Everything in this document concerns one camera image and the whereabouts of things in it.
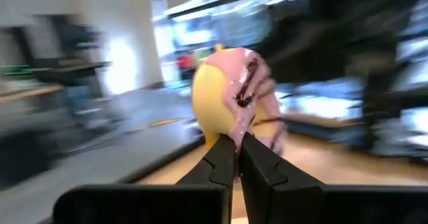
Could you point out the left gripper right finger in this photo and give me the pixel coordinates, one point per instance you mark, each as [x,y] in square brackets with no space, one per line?
[274,197]

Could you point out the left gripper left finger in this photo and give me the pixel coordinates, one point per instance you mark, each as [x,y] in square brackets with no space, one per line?
[207,200]

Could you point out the large pink glazed donut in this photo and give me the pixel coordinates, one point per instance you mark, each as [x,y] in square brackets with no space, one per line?
[214,100]

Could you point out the dark office desk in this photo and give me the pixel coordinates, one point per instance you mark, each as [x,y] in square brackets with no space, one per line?
[73,72]

